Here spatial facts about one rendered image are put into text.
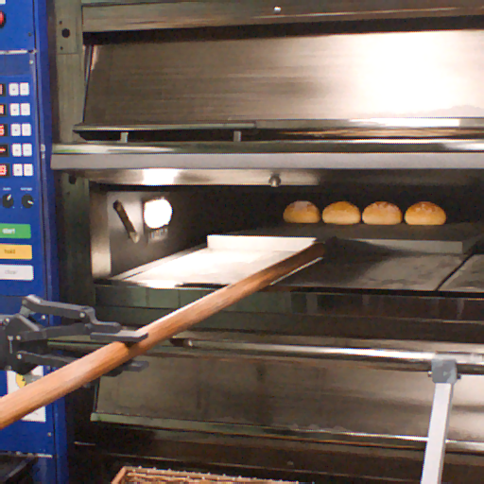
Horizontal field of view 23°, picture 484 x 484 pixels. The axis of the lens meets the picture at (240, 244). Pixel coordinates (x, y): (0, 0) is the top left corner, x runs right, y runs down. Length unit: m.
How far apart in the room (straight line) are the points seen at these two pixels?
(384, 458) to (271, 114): 0.61
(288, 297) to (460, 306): 0.29
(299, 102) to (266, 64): 0.09
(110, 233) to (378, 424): 0.62
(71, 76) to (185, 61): 0.22
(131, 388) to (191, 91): 0.55
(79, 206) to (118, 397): 0.35
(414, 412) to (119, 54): 0.80
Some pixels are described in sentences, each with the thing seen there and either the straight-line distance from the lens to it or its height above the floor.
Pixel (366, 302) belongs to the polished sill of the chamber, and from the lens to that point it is 1.97.
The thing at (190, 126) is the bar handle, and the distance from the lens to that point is 1.93.
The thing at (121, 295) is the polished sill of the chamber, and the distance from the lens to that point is 2.12.
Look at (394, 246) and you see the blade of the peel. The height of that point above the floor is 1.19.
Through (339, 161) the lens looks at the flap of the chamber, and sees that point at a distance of 1.80.
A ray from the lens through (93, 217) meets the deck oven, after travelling 2.14.
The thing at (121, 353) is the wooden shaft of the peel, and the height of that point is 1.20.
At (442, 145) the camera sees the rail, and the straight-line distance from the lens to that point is 1.77.
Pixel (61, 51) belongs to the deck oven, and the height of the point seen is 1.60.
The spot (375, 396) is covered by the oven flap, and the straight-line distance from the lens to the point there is 2.01.
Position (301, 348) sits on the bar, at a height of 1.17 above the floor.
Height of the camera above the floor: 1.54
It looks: 8 degrees down
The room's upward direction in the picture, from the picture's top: 2 degrees counter-clockwise
